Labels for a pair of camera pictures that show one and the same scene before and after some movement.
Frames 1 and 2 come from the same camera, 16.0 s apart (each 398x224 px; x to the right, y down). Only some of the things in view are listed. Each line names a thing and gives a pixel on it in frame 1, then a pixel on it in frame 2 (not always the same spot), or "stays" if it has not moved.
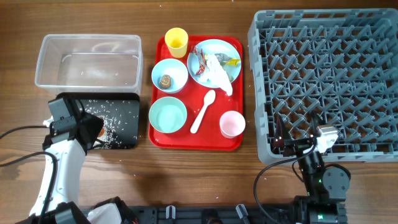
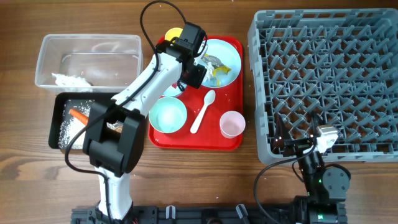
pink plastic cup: [232, 124] stays
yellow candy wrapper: [233, 61] → [223, 69]
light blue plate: [212, 46] stays
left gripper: [93, 124] → [197, 80]
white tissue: [216, 76] → [65, 80]
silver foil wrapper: [222, 58] → [211, 61]
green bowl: [167, 114] stays
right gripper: [280, 140] stays
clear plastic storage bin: [89, 63] stays
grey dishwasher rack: [340, 65] stays
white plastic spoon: [209, 98] stays
